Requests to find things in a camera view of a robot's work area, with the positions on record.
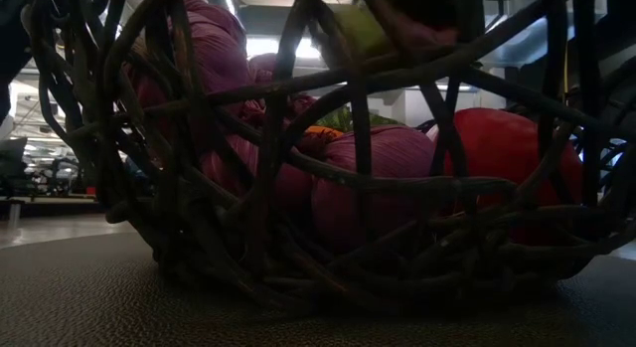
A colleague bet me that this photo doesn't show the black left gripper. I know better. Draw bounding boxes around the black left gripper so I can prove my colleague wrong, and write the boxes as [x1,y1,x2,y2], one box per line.
[392,0,483,30]

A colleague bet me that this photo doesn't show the red green plastic mango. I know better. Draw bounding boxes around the red green plastic mango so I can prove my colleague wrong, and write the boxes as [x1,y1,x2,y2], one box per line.
[317,3,461,73]

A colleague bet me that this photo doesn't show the red plastic apple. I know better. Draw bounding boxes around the red plastic apple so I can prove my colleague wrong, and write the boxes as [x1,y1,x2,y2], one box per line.
[426,106,585,247]

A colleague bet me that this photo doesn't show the frilly green purple cabbage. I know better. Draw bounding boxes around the frilly green purple cabbage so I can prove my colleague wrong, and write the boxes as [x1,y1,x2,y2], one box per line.
[123,0,438,254]

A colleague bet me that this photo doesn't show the dark woven wicker basket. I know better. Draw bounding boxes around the dark woven wicker basket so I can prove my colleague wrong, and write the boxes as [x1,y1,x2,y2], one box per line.
[19,0,636,318]

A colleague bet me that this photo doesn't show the round grey placemat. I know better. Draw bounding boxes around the round grey placemat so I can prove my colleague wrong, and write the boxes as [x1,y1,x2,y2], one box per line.
[0,232,636,347]

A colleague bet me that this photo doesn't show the rectangular silver ceiling duct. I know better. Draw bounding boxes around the rectangular silver ceiling duct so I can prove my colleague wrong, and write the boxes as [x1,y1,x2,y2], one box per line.
[481,18,567,68]

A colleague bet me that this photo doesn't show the black aluminium table frame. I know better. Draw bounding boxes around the black aluminium table frame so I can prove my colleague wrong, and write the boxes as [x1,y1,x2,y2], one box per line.
[0,197,100,217]

